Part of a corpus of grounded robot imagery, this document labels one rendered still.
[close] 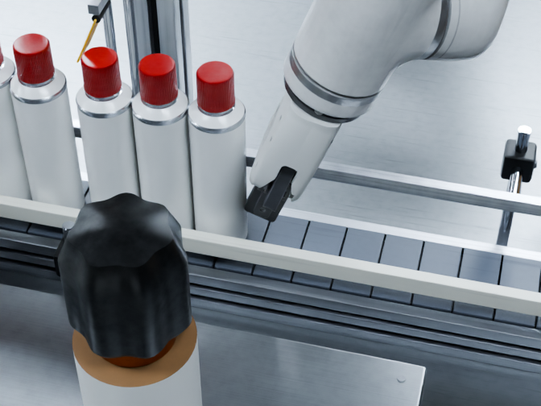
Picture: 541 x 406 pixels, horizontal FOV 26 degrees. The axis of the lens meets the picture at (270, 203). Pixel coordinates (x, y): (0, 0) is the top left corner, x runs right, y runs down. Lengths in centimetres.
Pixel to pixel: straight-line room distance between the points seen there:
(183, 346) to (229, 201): 29
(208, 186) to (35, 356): 22
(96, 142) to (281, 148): 18
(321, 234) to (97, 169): 23
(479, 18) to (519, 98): 48
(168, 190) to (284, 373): 20
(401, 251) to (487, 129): 27
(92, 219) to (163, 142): 30
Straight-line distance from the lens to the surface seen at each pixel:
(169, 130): 105
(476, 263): 115
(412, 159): 132
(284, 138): 98
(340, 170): 110
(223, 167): 106
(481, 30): 95
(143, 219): 76
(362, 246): 115
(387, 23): 90
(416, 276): 108
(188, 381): 84
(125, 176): 111
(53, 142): 111
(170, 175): 108
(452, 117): 138
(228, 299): 114
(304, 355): 106
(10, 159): 116
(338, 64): 93
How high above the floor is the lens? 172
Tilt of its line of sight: 45 degrees down
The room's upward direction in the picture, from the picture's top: straight up
